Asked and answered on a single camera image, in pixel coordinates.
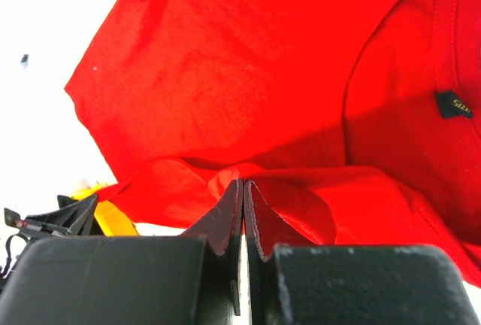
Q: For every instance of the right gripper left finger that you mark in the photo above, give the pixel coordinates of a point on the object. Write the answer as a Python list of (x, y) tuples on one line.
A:
[(190, 278)]

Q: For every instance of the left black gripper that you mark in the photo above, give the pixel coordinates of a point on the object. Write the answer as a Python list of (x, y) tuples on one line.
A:
[(74, 217)]

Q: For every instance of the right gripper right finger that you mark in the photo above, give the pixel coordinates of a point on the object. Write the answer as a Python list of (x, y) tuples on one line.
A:
[(294, 281)]

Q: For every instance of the red polo shirt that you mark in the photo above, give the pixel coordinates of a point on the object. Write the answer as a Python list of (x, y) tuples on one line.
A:
[(359, 120)]

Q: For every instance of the yellow plastic bin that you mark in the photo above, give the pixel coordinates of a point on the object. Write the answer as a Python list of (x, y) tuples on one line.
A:
[(112, 221)]

